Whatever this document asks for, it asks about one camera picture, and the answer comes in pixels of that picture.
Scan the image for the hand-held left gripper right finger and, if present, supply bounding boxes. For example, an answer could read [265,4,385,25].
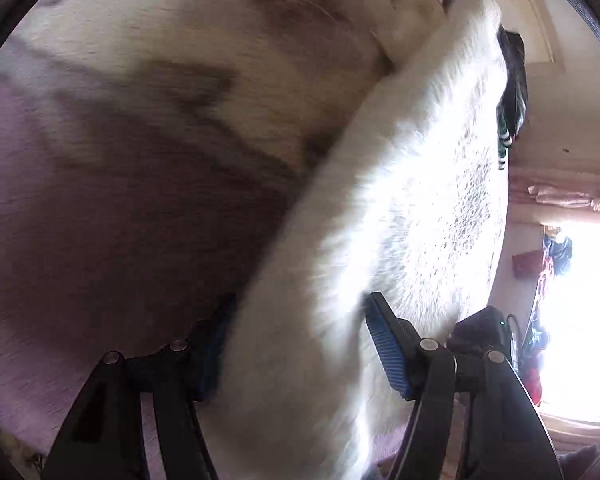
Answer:
[363,291,564,480]

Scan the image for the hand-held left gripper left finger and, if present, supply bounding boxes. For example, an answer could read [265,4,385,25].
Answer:
[42,292,238,480]

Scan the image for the white tweed jacket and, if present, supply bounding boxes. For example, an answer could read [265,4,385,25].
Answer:
[207,0,512,480]

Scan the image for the colourful hanging clothes by window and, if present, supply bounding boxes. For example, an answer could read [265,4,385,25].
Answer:
[511,226,577,407]

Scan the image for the bright window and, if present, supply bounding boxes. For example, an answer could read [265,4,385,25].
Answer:
[542,220,600,417]

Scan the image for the tied pink curtain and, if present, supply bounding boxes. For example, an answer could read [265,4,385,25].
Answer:
[509,169,600,217]

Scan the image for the green garment with white stripes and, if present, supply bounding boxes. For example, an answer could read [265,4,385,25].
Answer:
[495,94,514,172]

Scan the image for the black folded jacket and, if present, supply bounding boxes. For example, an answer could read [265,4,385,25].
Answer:
[496,26,529,142]

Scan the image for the floral purple blanket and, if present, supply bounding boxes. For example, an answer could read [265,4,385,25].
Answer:
[0,0,463,466]

